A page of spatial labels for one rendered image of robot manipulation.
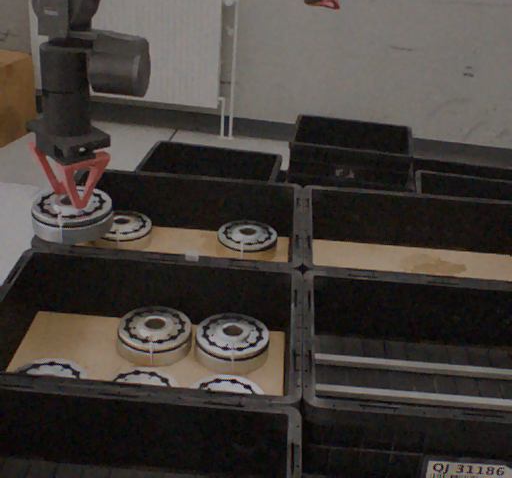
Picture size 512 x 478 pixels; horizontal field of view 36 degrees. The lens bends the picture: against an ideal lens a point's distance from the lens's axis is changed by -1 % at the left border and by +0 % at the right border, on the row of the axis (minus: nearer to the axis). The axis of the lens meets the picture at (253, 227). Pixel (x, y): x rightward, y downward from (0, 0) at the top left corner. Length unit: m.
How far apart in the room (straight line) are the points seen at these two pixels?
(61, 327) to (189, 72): 3.03
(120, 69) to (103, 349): 0.41
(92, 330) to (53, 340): 0.06
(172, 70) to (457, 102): 1.46
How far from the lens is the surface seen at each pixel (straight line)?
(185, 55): 4.08
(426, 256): 1.42
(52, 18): 0.93
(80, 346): 1.13
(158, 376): 1.02
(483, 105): 4.17
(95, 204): 1.03
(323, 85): 4.12
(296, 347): 0.96
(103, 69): 0.92
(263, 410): 0.86
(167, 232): 1.41
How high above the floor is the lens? 1.49
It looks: 27 degrees down
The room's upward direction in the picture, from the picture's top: 4 degrees clockwise
